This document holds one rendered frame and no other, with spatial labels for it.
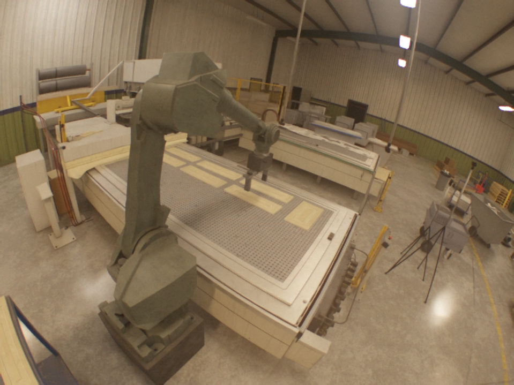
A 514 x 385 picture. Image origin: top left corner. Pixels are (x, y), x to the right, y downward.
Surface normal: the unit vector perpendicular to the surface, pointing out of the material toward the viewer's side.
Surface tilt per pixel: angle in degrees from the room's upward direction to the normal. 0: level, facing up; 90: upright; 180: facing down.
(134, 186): 80
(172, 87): 66
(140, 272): 16
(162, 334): 0
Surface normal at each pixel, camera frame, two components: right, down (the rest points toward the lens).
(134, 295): 0.01, -0.75
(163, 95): -0.49, 0.19
